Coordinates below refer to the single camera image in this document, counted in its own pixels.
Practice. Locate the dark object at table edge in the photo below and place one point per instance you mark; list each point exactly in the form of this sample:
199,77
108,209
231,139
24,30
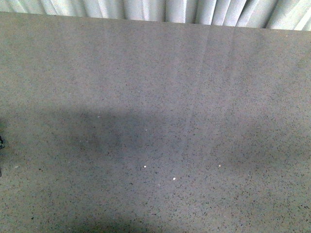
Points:
1,143

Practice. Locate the white pleated curtain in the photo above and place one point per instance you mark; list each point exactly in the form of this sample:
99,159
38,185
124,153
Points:
270,14

